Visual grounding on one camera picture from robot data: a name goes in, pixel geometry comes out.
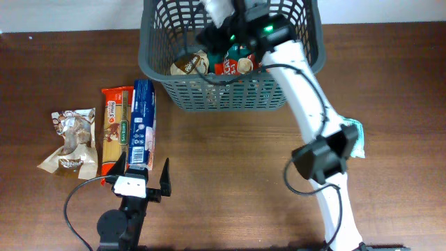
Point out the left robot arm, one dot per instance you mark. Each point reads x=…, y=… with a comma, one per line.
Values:
x=120, y=229

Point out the light teal snack packet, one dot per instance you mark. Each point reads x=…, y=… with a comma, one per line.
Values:
x=358, y=148

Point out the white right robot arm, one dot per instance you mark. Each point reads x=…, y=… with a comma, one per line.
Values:
x=328, y=142

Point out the green coffee mix bag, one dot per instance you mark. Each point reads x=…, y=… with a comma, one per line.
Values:
x=238, y=60

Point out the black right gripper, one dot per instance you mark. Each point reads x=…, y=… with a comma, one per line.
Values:
x=215, y=37

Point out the blue pasta packet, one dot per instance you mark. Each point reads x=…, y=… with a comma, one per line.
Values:
x=142, y=124

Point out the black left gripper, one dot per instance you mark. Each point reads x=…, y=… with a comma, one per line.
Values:
x=155, y=194

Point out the brown pastry snack bag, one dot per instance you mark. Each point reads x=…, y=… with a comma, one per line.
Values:
x=78, y=157

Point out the San Remo spaghetti packet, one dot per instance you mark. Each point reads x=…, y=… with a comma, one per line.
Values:
x=116, y=132

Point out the grey plastic basket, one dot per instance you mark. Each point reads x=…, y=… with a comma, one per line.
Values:
x=168, y=31

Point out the brown Pantree snack bag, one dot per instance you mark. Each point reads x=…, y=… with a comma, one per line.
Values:
x=192, y=63

